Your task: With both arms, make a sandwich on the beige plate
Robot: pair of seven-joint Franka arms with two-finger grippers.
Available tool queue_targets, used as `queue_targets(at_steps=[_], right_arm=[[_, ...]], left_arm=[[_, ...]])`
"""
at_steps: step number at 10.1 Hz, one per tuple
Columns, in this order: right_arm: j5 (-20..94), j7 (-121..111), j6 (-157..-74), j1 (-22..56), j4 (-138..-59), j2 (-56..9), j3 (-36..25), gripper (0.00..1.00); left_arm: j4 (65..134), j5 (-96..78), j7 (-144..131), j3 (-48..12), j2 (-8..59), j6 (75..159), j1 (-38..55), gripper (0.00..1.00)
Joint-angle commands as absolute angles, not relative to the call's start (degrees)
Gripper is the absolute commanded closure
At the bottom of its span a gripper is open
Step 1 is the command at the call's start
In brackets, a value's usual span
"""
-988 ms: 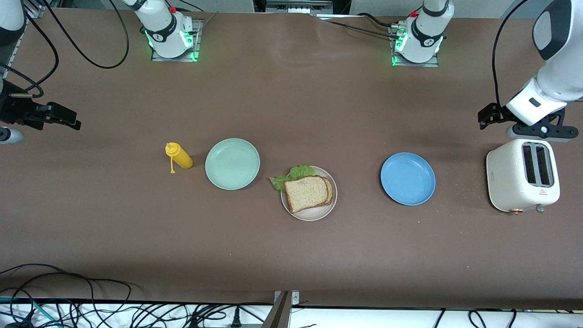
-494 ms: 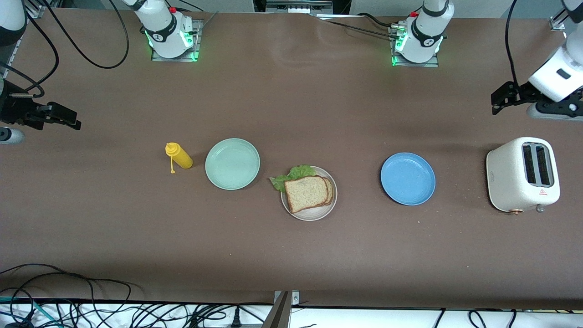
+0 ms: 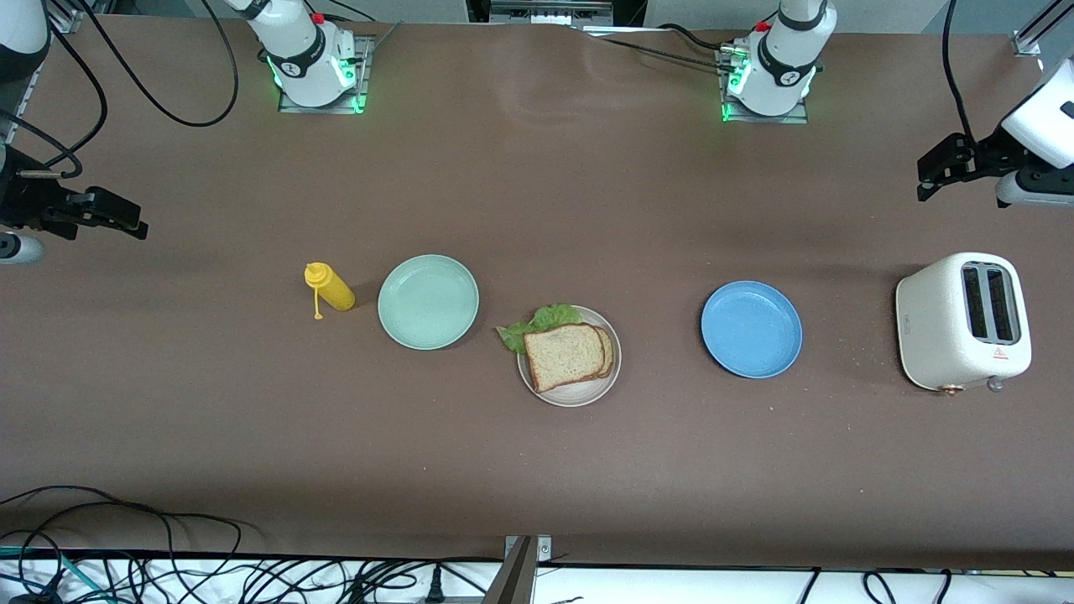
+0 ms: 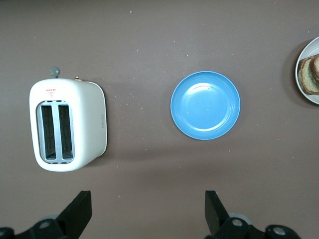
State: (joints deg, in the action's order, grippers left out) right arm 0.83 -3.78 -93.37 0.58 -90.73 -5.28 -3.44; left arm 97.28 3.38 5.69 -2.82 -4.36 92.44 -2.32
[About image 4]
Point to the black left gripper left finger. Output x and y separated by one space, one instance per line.
74 214

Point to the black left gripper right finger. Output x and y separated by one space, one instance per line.
216 216

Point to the blue plate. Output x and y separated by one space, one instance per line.
205 105

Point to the beige plate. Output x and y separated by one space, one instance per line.
302 53

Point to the cream white toaster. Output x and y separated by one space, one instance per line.
87 119

